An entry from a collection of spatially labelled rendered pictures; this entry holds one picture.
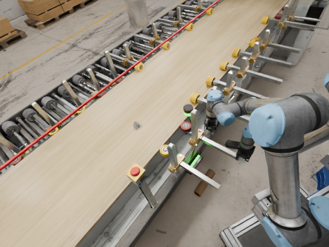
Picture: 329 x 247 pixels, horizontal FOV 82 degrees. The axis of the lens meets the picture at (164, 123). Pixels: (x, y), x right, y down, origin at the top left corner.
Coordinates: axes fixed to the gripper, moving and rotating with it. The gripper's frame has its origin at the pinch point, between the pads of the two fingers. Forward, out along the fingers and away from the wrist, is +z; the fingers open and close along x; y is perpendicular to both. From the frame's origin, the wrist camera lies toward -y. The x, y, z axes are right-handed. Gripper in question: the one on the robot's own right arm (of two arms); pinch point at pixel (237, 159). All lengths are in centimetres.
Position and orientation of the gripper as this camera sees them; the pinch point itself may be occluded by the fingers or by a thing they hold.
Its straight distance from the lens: 139.1
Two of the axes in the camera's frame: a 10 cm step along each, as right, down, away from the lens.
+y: 7.8, 4.1, -4.7
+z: 1.4, 6.3, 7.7
